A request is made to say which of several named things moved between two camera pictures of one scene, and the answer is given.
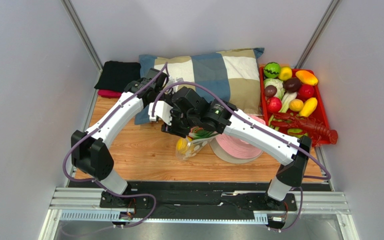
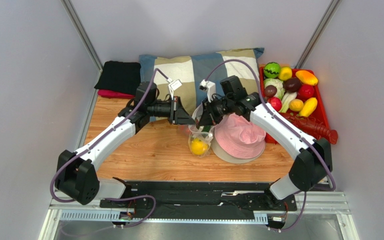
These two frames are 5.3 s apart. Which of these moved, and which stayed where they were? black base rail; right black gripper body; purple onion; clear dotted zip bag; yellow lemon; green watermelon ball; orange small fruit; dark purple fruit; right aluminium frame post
Moved: yellow lemon; clear dotted zip bag; right black gripper body
Stayed: right aluminium frame post; dark purple fruit; orange small fruit; purple onion; green watermelon ball; black base rail
